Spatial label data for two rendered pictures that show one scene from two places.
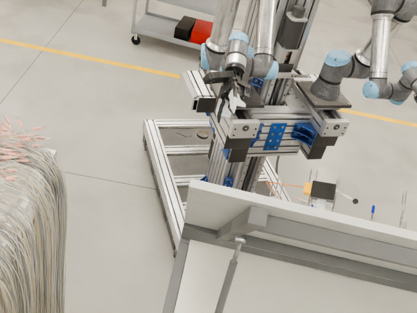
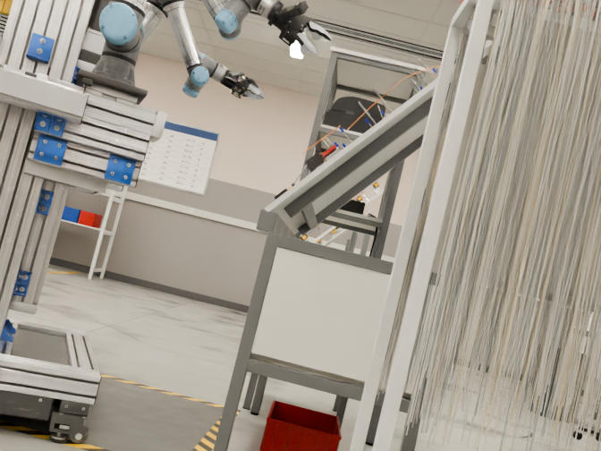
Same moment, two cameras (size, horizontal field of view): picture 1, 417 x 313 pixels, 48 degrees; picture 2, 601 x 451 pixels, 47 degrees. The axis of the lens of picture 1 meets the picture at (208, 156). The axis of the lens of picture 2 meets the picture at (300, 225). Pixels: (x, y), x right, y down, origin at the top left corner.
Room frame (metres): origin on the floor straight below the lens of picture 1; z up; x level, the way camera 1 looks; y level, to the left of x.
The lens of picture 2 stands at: (1.07, 2.19, 0.69)
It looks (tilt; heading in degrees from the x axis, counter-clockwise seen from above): 4 degrees up; 275
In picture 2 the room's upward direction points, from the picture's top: 14 degrees clockwise
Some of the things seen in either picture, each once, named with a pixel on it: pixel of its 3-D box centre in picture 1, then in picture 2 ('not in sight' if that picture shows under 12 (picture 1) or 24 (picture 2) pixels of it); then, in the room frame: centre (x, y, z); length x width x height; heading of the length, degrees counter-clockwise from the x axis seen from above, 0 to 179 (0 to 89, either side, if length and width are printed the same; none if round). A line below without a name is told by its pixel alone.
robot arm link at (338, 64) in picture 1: (336, 64); not in sight; (2.20, -0.51, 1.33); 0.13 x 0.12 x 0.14; 112
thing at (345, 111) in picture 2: not in sight; (353, 119); (1.22, -1.39, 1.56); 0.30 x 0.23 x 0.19; 2
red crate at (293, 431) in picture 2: not in sight; (300, 434); (1.09, -0.65, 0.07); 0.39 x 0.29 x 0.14; 92
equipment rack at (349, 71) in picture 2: not in sight; (335, 239); (1.16, -1.49, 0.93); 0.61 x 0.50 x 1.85; 91
